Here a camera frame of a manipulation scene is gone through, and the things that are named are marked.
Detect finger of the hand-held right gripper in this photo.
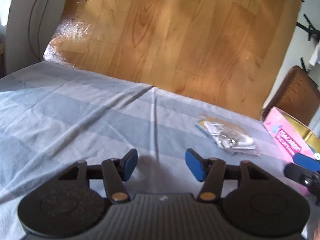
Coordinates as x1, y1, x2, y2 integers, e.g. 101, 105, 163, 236
283, 153, 320, 197

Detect thin black wire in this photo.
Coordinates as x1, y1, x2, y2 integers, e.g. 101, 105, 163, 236
27, 0, 51, 62

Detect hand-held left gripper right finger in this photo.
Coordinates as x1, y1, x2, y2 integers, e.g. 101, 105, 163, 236
185, 148, 272, 202

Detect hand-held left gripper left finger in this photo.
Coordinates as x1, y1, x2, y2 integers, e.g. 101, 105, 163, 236
54, 148, 139, 203

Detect pink tin box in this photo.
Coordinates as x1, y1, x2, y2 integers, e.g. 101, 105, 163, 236
261, 106, 320, 197

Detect light blue checked bedsheet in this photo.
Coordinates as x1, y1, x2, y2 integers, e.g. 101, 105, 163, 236
0, 61, 320, 240

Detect clear plastic packet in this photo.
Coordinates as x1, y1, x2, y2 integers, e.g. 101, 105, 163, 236
195, 114, 263, 159

